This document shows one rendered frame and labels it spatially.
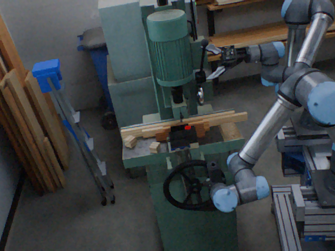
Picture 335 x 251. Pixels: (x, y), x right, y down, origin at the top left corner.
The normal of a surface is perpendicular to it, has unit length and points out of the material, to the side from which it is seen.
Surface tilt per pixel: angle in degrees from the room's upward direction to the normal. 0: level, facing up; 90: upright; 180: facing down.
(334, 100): 83
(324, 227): 90
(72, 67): 90
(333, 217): 90
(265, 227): 0
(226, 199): 60
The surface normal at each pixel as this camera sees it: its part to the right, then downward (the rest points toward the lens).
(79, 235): -0.14, -0.84
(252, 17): 0.15, 0.50
